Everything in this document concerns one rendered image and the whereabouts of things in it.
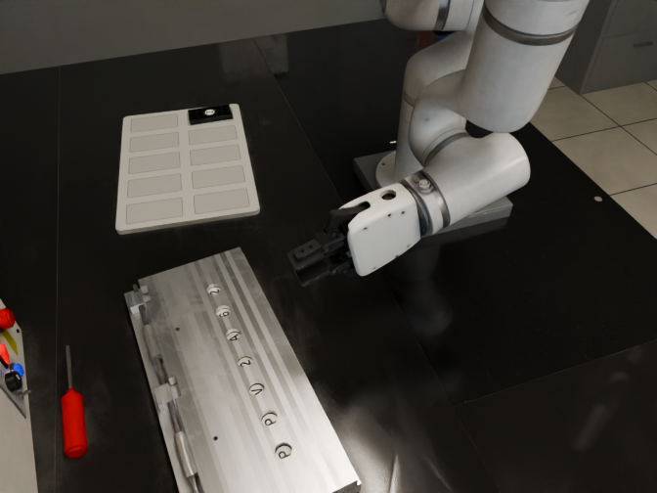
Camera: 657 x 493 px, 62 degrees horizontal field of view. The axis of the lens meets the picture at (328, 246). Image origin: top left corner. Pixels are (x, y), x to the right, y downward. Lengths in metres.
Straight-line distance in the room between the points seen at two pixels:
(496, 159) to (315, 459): 0.44
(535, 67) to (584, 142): 2.55
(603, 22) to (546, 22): 2.82
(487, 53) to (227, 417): 0.54
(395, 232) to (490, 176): 0.14
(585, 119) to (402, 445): 2.71
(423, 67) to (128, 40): 2.16
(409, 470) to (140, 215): 0.67
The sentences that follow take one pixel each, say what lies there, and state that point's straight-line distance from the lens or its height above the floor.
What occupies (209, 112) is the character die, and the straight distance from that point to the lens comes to 1.35.
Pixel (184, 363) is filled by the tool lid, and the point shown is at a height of 0.94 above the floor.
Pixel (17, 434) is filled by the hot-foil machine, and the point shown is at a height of 0.97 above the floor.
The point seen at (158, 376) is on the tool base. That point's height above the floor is 0.93.
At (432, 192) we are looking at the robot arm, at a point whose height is 1.17.
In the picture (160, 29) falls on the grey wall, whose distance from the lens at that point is 2.94.
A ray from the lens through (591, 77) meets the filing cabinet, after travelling 3.51.
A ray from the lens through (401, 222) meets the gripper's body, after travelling 0.70.
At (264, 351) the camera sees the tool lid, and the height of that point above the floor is 0.94.
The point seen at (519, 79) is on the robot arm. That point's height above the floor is 1.35.
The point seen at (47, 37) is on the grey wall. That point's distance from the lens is 2.96.
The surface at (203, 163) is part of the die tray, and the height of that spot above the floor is 0.91.
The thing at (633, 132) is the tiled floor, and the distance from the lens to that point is 3.32.
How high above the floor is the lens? 1.61
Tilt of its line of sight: 45 degrees down
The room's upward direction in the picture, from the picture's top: straight up
